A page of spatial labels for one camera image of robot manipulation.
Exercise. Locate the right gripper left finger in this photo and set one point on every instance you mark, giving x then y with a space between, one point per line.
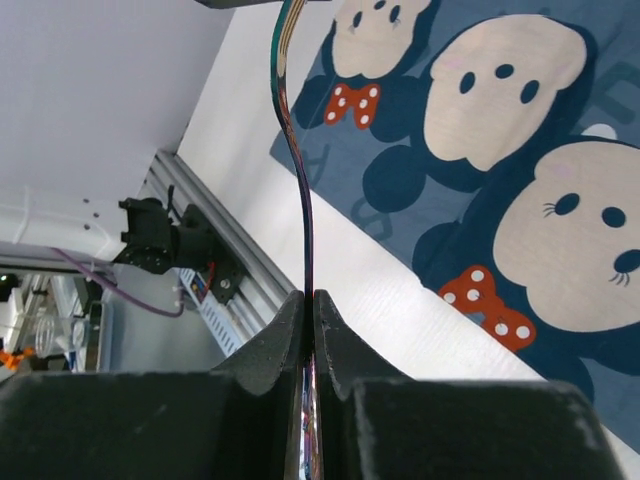
238 420

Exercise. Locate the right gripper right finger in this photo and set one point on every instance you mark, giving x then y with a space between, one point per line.
377 423

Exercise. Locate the blue cartoon mouse placemat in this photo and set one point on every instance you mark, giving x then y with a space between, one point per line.
493 148

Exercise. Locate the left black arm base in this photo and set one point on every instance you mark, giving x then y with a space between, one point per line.
201 248

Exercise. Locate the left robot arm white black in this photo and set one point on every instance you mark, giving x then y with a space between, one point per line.
130 231

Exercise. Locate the perforated cable tray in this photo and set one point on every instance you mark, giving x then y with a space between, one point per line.
217 317

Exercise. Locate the aluminium mounting rail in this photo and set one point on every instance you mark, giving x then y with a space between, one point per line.
265 287

